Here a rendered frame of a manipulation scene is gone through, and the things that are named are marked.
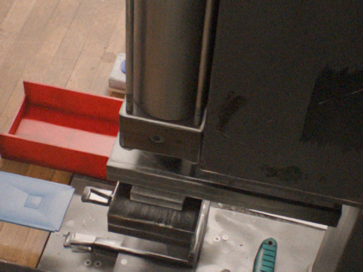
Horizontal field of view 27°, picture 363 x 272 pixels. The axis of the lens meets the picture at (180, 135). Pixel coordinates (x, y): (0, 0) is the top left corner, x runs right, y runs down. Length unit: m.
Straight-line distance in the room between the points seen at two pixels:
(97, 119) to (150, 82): 0.53
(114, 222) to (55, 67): 0.54
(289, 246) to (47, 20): 0.63
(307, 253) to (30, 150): 0.44
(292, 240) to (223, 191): 0.33
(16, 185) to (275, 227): 0.39
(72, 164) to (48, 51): 0.28
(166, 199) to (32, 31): 0.65
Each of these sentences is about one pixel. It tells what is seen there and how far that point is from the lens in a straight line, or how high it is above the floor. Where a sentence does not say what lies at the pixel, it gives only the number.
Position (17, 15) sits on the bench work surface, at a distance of 1.44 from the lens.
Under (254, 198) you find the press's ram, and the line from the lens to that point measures 0.81.
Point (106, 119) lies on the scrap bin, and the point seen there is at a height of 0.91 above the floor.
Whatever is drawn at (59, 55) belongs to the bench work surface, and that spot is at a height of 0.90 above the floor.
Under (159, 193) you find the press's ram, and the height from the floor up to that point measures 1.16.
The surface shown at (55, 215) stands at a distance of 1.02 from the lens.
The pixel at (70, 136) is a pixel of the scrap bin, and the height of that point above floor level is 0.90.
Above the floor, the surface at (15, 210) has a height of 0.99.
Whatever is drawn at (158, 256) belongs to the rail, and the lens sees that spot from 0.98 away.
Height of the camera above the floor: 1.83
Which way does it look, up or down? 50 degrees down
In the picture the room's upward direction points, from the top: 5 degrees clockwise
